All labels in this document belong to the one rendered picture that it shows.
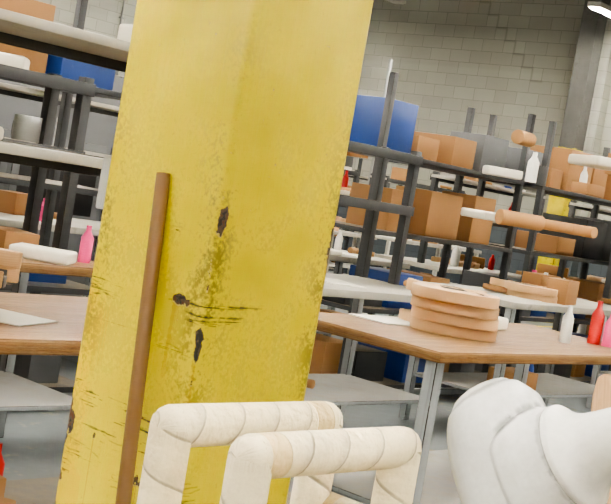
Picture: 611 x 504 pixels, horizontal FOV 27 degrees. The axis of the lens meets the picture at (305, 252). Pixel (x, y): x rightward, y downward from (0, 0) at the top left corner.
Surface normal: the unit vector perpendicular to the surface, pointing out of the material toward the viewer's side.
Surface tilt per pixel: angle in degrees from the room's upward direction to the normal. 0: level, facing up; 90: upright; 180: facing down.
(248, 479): 90
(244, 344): 90
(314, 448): 62
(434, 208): 90
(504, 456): 78
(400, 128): 90
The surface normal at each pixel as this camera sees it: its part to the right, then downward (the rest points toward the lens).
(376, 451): 0.75, -0.01
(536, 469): -0.49, -0.16
